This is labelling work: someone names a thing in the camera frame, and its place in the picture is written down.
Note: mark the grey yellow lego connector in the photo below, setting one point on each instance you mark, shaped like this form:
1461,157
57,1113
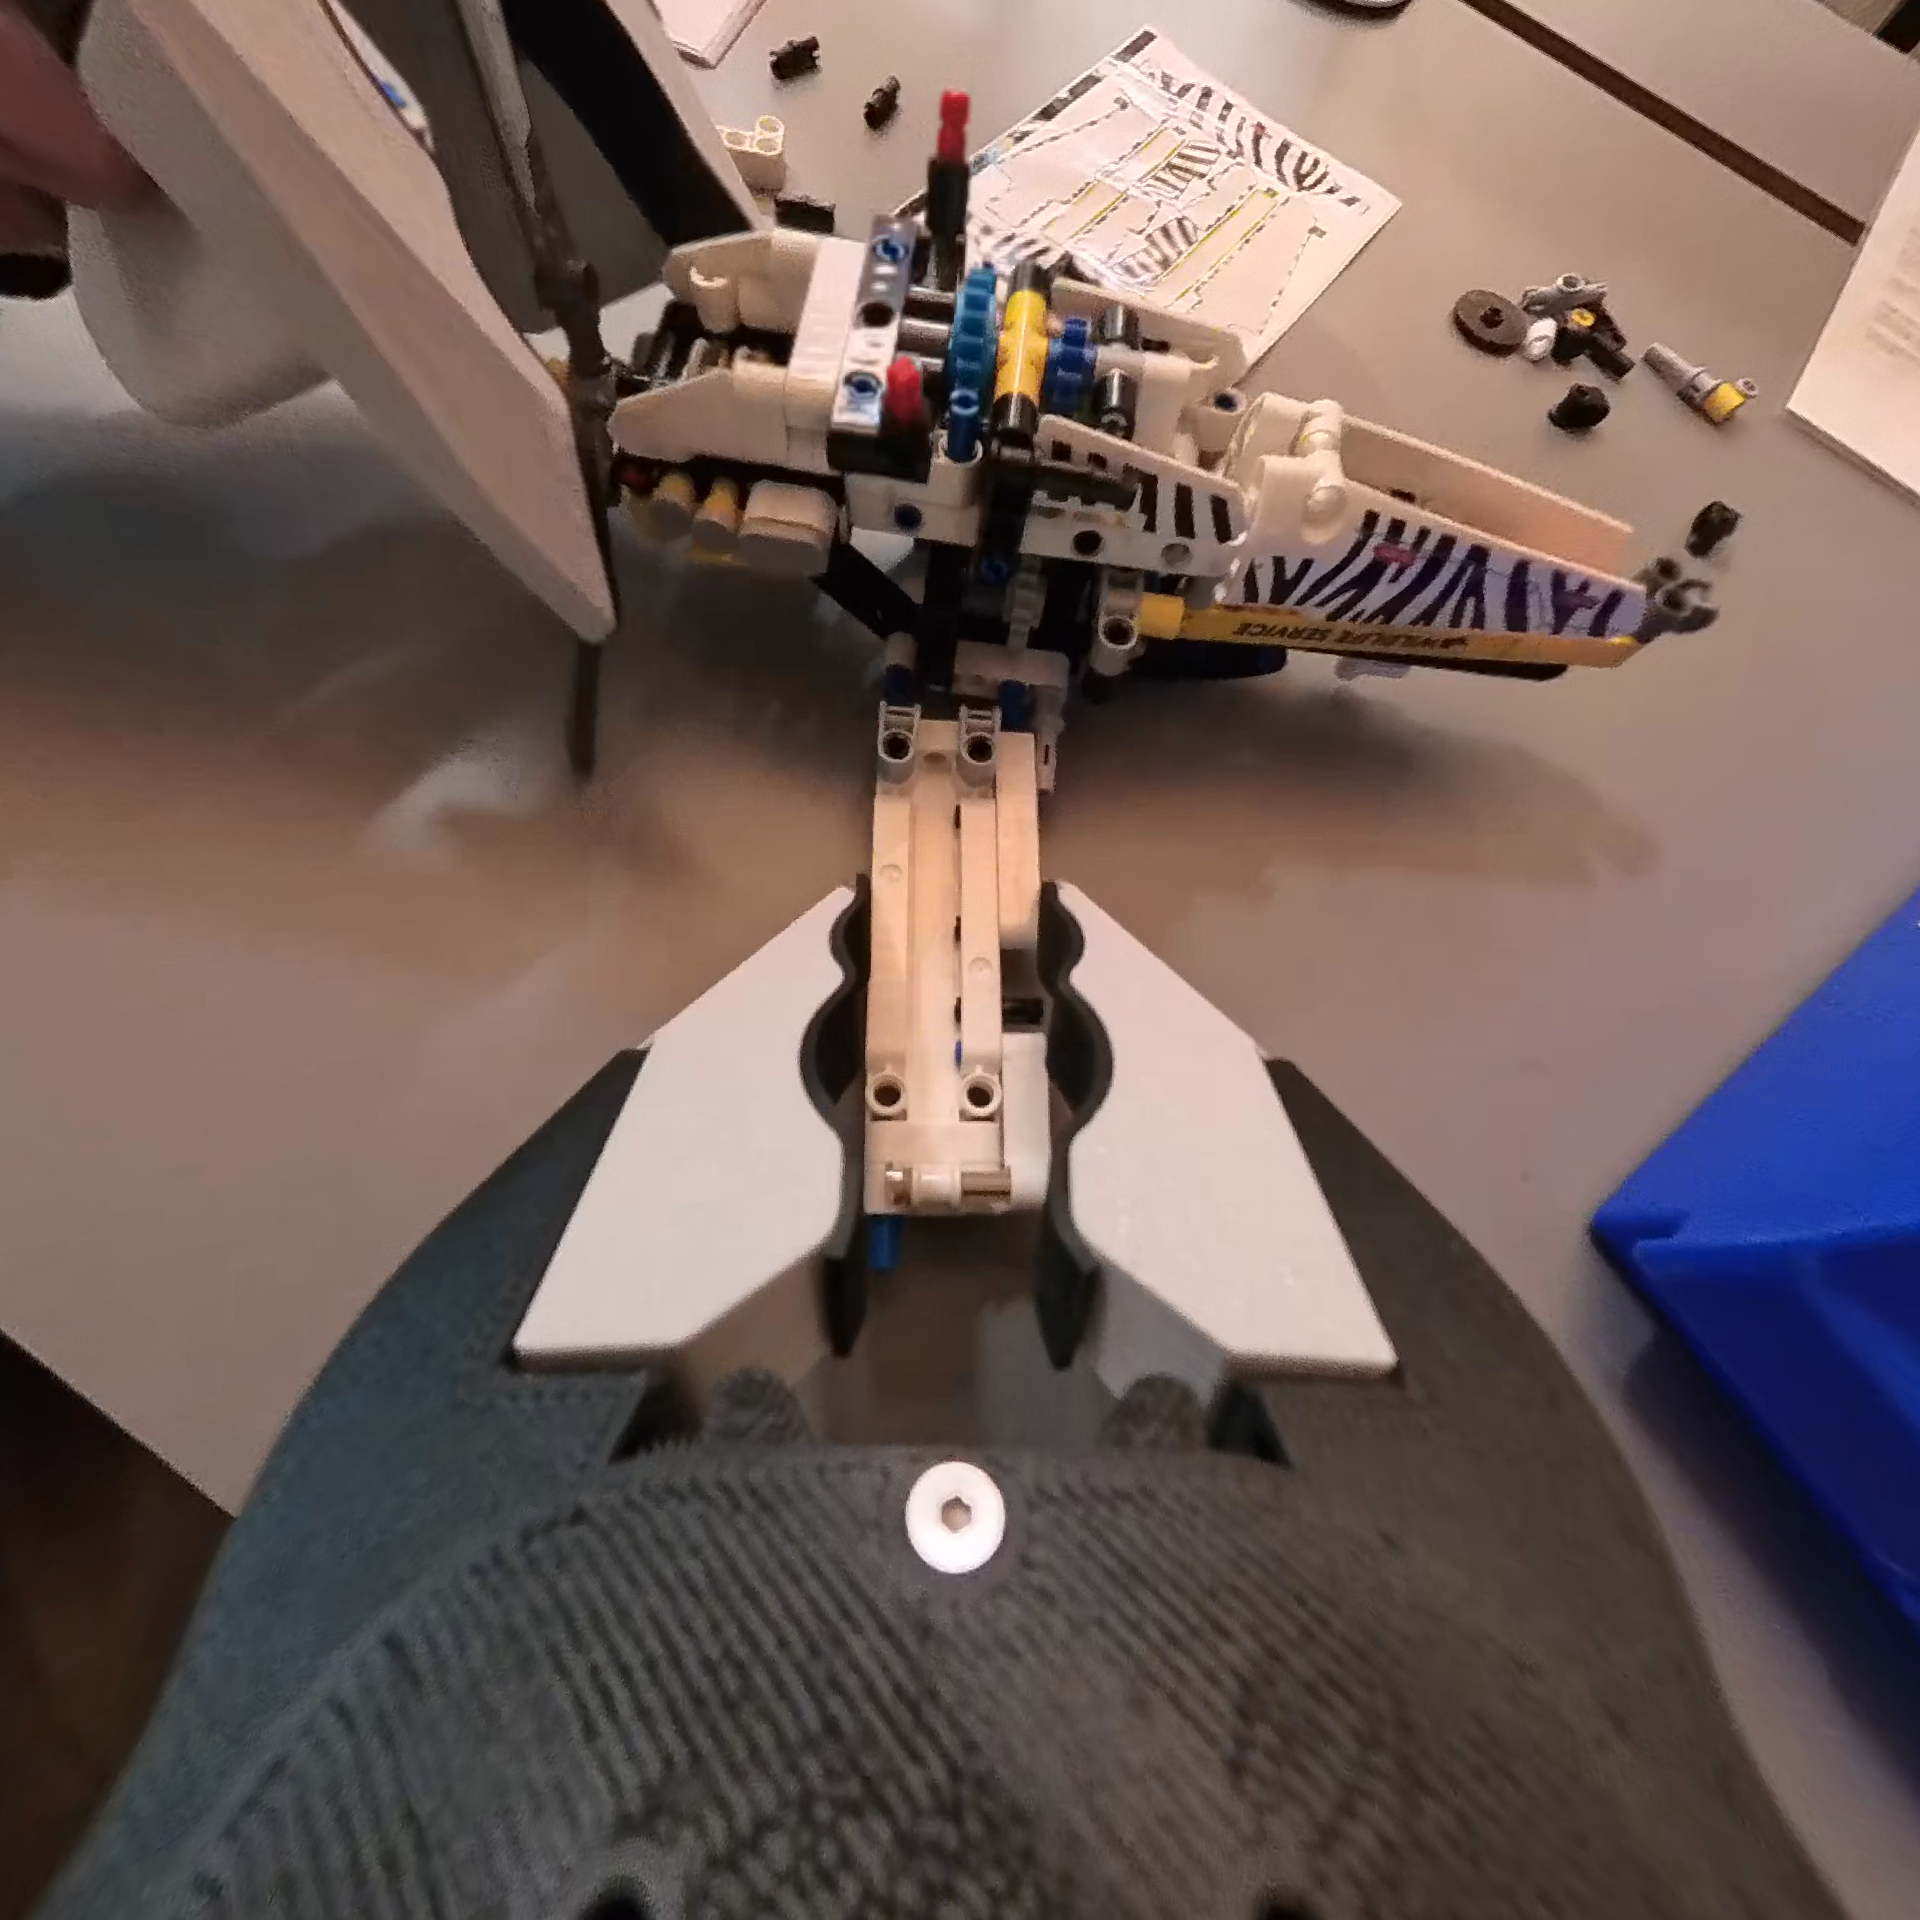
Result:
1701,387

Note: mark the blue plastic bin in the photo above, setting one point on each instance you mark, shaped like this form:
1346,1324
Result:
1784,1201

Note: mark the black round lego disc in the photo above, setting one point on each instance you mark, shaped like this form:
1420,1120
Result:
1485,318

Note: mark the person's left hand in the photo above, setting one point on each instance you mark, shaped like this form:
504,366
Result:
45,135

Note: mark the black lego pin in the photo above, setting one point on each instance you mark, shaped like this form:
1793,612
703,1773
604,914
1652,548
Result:
794,57
880,103

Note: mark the printed paper sheet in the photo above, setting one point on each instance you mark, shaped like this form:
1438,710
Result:
1869,360

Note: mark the white lego wing assembly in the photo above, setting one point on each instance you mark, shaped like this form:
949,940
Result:
945,931

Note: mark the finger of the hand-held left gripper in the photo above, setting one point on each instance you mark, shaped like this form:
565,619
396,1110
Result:
391,301
630,135

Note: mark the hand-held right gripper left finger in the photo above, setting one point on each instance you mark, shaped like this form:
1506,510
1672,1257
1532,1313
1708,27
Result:
674,1201

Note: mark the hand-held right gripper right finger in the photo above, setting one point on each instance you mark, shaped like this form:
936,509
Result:
1230,1214

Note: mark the white lego connector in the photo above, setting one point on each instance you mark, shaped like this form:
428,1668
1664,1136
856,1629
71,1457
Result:
755,157

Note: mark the zebra sticker sheet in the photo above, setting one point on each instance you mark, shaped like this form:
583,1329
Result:
1200,165

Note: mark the lego instruction booklet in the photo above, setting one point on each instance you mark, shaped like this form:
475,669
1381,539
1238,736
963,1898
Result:
704,23

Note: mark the small black lego connector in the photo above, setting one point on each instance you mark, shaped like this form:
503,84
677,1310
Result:
1579,406
1715,528

